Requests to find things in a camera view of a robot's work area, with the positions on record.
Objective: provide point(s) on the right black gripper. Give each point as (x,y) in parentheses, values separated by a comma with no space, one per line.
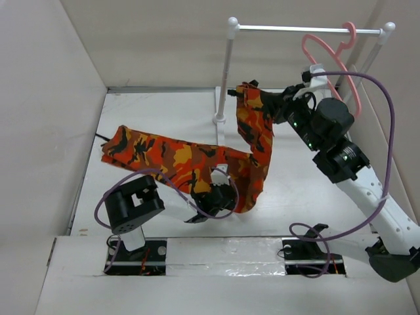
(280,102)

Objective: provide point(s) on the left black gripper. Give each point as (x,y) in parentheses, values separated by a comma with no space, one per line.
(214,186)

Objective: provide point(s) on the orange camouflage trousers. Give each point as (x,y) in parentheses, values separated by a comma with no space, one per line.
(188,165)

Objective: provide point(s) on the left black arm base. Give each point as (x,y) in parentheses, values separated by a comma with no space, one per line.
(149,260)

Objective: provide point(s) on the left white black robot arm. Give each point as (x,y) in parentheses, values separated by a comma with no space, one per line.
(132,204)

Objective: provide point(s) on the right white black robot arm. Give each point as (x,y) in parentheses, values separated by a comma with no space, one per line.
(388,240)

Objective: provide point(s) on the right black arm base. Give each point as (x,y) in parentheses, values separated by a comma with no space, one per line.
(307,259)

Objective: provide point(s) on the pink plastic clothes hanger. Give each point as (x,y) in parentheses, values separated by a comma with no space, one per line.
(335,55)

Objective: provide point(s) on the white metal clothes rack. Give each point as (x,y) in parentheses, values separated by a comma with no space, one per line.
(274,55)

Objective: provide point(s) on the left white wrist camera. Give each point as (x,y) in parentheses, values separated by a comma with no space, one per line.
(219,175)

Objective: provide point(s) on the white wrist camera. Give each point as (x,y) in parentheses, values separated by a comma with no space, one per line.
(313,79)
(219,175)

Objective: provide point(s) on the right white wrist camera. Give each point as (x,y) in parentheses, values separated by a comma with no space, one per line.
(313,79)

